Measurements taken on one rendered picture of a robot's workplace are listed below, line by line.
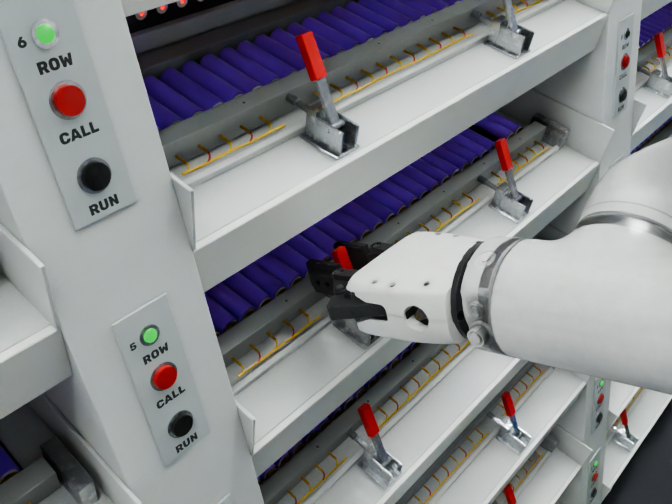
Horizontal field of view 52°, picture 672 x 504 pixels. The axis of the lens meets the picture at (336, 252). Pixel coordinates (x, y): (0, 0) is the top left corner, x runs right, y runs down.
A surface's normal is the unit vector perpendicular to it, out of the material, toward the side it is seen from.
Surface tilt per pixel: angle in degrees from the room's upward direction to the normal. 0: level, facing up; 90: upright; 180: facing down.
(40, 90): 90
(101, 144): 90
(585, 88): 90
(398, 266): 13
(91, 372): 90
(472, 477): 19
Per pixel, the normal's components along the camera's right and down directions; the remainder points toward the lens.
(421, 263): -0.33, -0.85
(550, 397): 0.11, -0.72
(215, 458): 0.72, 0.26
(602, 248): -0.46, -0.68
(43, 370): 0.73, 0.53
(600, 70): -0.67, 0.45
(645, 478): -0.14, -0.85
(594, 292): -0.66, -0.32
